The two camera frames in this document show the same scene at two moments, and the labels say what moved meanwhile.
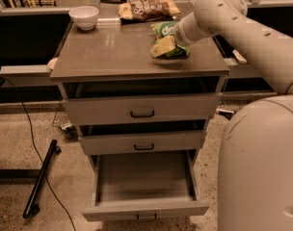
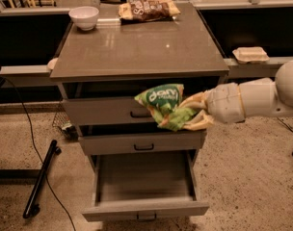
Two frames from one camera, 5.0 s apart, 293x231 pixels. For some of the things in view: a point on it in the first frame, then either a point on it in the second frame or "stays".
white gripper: (180, 36) → (223, 102)
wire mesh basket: (64, 124) stays
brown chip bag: (147, 9) stays
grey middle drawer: (135, 136) stays
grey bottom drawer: (146, 184) stays
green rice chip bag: (166, 29) → (165, 104)
